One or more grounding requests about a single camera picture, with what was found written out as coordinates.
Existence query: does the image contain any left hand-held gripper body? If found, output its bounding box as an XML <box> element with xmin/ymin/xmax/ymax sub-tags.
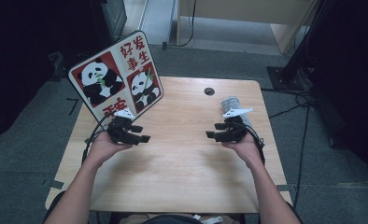
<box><xmin>106</xmin><ymin>108</ymin><xmax>137</xmax><ymax>146</ymax></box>

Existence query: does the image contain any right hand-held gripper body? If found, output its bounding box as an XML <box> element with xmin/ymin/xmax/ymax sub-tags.
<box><xmin>221</xmin><ymin>106</ymin><xmax>254</xmax><ymax>145</ymax></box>

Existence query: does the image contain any grey striped cloth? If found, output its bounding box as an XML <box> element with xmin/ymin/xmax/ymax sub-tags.
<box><xmin>220</xmin><ymin>95</ymin><xmax>253</xmax><ymax>129</ymax></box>

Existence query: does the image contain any panda print board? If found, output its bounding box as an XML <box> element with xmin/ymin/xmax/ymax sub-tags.
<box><xmin>67</xmin><ymin>30</ymin><xmax>164</xmax><ymax>124</ymax></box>

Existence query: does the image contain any person's right hand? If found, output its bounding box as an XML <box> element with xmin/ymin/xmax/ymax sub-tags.
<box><xmin>221</xmin><ymin>133</ymin><xmax>266</xmax><ymax>171</ymax></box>

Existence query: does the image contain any person's left hand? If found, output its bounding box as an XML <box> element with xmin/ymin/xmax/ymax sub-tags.
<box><xmin>87</xmin><ymin>132</ymin><xmax>134</xmax><ymax>168</ymax></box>

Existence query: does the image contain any black metal stand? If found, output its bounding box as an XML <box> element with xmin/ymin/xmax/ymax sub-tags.
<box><xmin>266</xmin><ymin>0</ymin><xmax>333</xmax><ymax>91</ymax></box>

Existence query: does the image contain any black stand base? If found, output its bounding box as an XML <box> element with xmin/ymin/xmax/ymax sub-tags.
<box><xmin>47</xmin><ymin>50</ymin><xmax>74</xmax><ymax>79</ymax></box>

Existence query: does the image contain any person's dark clothing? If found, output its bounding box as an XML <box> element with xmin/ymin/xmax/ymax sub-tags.
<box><xmin>141</xmin><ymin>214</ymin><xmax>205</xmax><ymax>224</ymax></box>

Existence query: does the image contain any black cabinet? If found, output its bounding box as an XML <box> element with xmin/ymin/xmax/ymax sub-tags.
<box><xmin>90</xmin><ymin>0</ymin><xmax>128</xmax><ymax>42</ymax></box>

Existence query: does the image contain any light wooden cabinet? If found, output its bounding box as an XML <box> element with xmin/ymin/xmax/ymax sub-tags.
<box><xmin>176</xmin><ymin>0</ymin><xmax>318</xmax><ymax>56</ymax></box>

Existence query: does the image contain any left hand-held gripper cable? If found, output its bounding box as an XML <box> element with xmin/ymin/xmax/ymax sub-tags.
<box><xmin>81</xmin><ymin>115</ymin><xmax>112</xmax><ymax>165</ymax></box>

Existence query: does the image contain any hand-held gripper cable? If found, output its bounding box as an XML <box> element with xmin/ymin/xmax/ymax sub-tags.
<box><xmin>81</xmin><ymin>115</ymin><xmax>112</xmax><ymax>165</ymax></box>
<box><xmin>234</xmin><ymin>121</ymin><xmax>266</xmax><ymax>165</ymax></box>

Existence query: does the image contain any right hand-held gripper cable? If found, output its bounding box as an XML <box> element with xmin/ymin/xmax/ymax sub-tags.
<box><xmin>234</xmin><ymin>121</ymin><xmax>266</xmax><ymax>165</ymax></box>

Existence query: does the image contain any short black floor cable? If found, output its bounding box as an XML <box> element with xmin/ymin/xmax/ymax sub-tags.
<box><xmin>268</xmin><ymin>98</ymin><xmax>312</xmax><ymax>119</ymax></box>

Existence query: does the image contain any long black floor cable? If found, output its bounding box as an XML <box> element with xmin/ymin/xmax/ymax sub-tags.
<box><xmin>292</xmin><ymin>92</ymin><xmax>314</xmax><ymax>210</ymax></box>

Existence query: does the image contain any white strap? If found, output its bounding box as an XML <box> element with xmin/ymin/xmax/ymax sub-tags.
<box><xmin>192</xmin><ymin>214</ymin><xmax>224</xmax><ymax>224</ymax></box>

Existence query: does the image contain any black hanging cable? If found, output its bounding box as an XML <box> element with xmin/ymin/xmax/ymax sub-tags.
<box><xmin>176</xmin><ymin>0</ymin><xmax>198</xmax><ymax>48</ymax></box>

